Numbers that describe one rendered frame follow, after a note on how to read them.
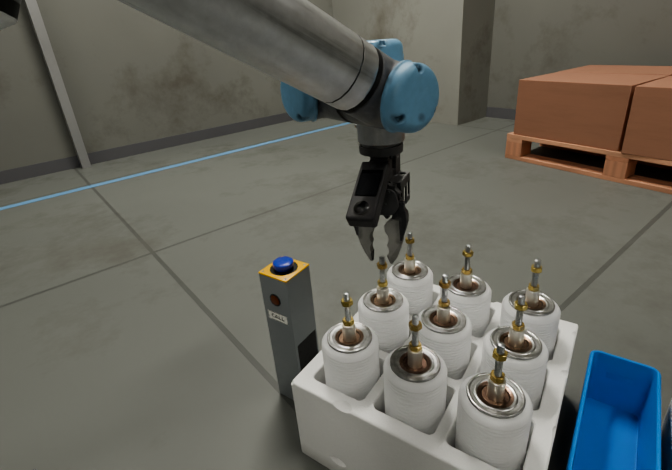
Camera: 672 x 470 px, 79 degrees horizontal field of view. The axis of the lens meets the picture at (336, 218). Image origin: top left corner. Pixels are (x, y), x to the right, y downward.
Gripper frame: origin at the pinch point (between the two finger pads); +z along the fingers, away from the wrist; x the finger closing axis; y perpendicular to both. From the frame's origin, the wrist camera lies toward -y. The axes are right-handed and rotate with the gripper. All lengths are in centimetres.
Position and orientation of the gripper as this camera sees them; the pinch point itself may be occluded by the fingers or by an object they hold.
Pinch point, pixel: (380, 257)
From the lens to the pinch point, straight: 73.4
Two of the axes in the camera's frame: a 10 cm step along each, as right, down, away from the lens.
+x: -9.2, -1.0, 3.9
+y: 3.9, -4.1, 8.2
